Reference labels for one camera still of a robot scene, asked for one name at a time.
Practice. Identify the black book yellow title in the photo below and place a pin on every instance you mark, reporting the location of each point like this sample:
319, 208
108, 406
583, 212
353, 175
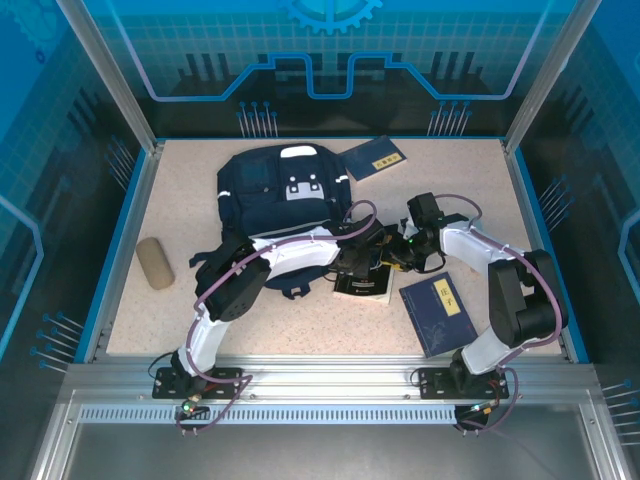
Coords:
362, 290

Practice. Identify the navy book bird drawing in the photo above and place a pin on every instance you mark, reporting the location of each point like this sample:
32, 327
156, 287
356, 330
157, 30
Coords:
440, 320

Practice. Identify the navy blue backpack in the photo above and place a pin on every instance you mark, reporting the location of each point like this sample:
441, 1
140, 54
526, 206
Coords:
280, 215

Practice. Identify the navy book yellow strip label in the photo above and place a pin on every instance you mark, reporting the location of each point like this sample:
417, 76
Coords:
370, 157

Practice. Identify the tan fabric pencil case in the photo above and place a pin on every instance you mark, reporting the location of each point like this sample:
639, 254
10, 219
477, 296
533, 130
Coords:
155, 265

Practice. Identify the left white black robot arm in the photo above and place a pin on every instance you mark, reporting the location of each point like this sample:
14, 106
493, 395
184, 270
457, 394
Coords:
300, 252

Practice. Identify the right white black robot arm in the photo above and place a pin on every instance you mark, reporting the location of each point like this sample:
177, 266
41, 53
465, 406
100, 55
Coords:
470, 245

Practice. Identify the blue table edge strip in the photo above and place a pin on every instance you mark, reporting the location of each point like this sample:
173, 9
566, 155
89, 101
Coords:
131, 200
533, 200

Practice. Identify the steel sheet shelf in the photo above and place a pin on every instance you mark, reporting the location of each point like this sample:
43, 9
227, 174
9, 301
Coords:
325, 455

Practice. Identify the blue printed side panel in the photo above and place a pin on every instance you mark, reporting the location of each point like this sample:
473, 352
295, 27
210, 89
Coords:
600, 150
40, 150

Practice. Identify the blue printed panel with gear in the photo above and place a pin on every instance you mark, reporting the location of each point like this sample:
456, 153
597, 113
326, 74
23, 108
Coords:
200, 40

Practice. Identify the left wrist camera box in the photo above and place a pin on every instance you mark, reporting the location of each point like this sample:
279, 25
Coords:
373, 229

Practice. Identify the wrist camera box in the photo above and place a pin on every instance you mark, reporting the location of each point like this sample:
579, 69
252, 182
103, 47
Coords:
424, 206
373, 229

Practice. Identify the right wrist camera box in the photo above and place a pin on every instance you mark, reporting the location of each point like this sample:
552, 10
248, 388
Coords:
424, 206

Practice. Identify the aluminium frame rail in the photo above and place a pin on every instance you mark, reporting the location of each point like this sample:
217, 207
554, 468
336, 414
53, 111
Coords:
325, 375

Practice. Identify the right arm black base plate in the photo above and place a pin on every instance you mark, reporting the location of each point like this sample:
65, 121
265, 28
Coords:
432, 382

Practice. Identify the aluminium frame post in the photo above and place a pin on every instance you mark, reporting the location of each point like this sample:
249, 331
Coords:
113, 75
550, 75

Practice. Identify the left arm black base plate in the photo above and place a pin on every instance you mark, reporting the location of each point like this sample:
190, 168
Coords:
167, 387

